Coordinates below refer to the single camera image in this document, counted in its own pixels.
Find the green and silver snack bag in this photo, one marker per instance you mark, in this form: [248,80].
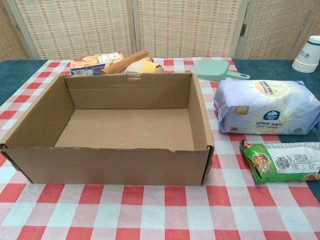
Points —
[282,162]

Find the open brown cardboard box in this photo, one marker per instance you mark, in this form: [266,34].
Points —
[100,165]

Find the orange biscuit box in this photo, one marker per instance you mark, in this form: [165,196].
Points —
[85,62]

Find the yellow plush toy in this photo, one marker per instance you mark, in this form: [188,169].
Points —
[147,66]

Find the brown wooden rolling pin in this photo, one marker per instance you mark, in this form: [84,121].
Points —
[125,63]

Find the mint green plastic scoop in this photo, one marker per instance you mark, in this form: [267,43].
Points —
[210,70]

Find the red white checkered tablecloth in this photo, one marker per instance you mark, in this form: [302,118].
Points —
[150,212]

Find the woven folding screen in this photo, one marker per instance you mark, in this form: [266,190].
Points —
[175,25]

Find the pale purple tissue pack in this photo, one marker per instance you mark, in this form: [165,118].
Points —
[262,107]

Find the metal screen hinge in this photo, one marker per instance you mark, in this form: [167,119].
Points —
[243,30]

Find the teal table cover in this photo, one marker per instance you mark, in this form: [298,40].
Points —
[15,72]

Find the white paper cup stack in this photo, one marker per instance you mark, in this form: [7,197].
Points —
[308,55]

